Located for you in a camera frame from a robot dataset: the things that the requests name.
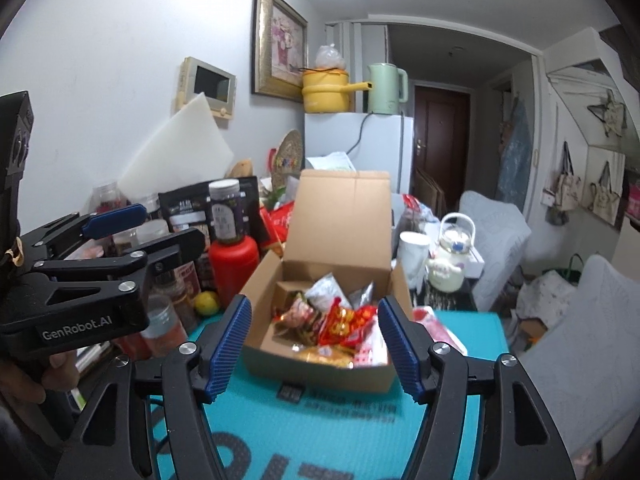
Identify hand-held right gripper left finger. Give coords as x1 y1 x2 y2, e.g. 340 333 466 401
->
57 294 253 480

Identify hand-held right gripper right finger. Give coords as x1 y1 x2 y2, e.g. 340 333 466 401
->
377 296 576 480

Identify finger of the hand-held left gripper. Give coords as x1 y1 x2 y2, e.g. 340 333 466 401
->
20 203 148 261
30 227 206 286

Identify red gold snack packet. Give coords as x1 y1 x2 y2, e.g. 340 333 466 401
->
320 297 377 348

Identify silver snack packet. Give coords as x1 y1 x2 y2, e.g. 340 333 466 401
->
350 282 375 311

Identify brown cardboard box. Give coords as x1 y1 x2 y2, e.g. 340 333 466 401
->
239 169 415 395

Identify person's left hand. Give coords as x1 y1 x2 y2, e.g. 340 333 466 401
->
0 349 81 406

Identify red white snack packet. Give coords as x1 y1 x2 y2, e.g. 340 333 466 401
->
350 317 391 368

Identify pink snack packet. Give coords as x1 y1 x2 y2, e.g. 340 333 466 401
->
412 306 468 356

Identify black pouch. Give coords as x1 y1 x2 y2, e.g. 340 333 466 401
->
159 176 261 261

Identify yellow lemon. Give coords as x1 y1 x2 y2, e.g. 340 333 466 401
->
194 290 221 317

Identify grey lid labelled jar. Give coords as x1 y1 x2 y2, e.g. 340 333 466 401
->
208 179 248 246

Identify red bottle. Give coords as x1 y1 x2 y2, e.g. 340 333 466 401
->
208 235 261 308

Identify clear jar red contents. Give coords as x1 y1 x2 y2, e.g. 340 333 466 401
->
117 295 188 358

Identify yellow waffle packet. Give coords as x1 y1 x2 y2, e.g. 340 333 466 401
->
300 345 351 368

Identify colourful snack packet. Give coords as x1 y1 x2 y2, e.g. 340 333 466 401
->
275 295 321 333

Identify cream cartoon water bottle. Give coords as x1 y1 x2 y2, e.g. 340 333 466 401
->
426 212 476 293

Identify white paper towel roll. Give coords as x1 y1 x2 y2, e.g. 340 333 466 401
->
397 232 431 288

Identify white board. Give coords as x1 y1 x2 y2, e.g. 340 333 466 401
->
117 92 235 201

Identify teal printed mat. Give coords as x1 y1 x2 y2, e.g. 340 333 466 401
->
150 310 511 480

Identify red printed packet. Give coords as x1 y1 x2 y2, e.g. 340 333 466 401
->
260 202 298 258

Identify dark glass jar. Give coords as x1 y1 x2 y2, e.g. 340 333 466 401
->
397 205 426 235

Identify grey quilted sofa cushion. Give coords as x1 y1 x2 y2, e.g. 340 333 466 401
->
517 255 640 480
459 190 532 311

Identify round woven straw mat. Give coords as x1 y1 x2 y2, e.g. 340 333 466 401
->
272 129 304 188

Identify leaning cardboard sheets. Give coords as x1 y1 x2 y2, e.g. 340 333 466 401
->
414 167 446 206

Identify white green paper packet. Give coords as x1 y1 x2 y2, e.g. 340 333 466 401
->
306 151 357 173

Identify white fridge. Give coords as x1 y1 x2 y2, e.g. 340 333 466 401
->
304 111 415 196

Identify yellow pot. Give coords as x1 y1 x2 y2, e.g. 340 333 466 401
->
301 67 373 114

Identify blue plastic cover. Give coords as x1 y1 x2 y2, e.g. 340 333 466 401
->
497 100 536 206

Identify cream tote bag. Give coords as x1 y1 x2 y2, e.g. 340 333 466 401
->
550 141 583 211
590 161 626 226

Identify gold framed picture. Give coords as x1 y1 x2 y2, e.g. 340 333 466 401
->
251 0 308 103

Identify dark brown door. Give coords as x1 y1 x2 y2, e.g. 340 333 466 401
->
414 85 471 201

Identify clear plastic bag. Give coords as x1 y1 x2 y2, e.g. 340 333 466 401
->
314 44 348 71

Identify green electric kettle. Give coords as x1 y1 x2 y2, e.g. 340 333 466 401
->
367 62 409 116

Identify green handled floral bag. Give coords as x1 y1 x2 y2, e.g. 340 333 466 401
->
515 253 586 321

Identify cream wall intercom panel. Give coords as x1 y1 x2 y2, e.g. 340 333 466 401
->
175 56 237 122

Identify black kettle cable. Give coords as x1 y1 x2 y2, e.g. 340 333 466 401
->
347 112 376 156

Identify star wall decoration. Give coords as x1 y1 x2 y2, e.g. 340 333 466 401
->
587 89 628 138

